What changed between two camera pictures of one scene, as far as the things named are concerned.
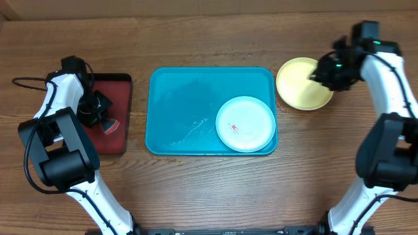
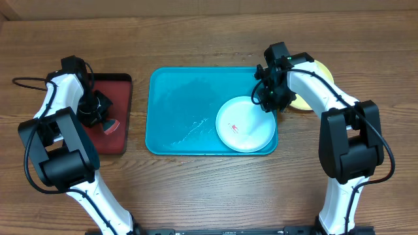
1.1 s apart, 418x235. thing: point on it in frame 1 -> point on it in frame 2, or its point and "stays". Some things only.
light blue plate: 245,124 stays
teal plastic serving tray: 182,104 stays
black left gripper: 89,120 stays
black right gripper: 317,76 -> 268,107
